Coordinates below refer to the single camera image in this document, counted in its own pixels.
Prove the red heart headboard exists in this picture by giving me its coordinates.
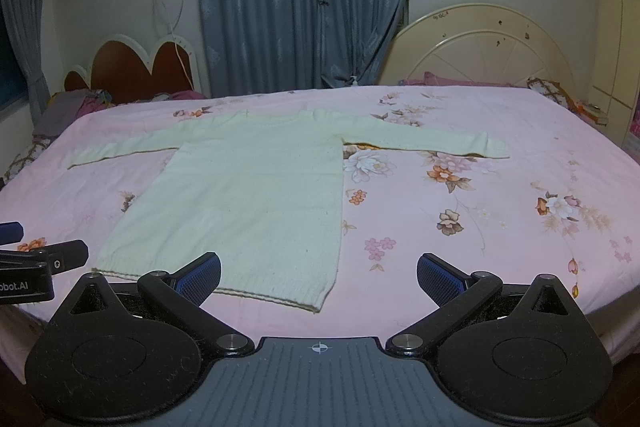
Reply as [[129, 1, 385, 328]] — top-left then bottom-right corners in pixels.
[[63, 34, 203, 105]]

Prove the magenta pillow left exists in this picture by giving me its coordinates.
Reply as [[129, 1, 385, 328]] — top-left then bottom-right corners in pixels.
[[170, 90, 206, 101]]

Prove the cream wardrobe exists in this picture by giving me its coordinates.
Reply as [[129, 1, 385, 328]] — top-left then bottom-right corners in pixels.
[[589, 0, 639, 146]]

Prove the pile of clothes left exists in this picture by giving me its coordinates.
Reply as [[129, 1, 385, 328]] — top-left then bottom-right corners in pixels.
[[32, 89, 114, 140]]

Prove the magenta pillow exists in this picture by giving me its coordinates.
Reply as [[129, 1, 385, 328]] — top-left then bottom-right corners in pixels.
[[398, 72, 511, 88], [170, 90, 206, 101]]

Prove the patterned cushion right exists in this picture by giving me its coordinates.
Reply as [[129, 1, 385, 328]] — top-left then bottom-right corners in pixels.
[[526, 77, 578, 114]]

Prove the magenta pillow right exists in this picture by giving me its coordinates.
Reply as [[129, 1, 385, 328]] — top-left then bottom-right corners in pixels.
[[398, 72, 511, 88]]

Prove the cream knit sweater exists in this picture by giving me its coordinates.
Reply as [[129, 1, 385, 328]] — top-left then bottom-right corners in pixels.
[[72, 109, 508, 311]]

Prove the cream round headboard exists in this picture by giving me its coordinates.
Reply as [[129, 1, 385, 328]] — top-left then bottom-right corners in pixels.
[[378, 3, 577, 96]]

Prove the pink floral bed sheet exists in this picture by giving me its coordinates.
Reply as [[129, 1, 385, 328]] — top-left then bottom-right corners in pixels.
[[1, 87, 639, 361]]

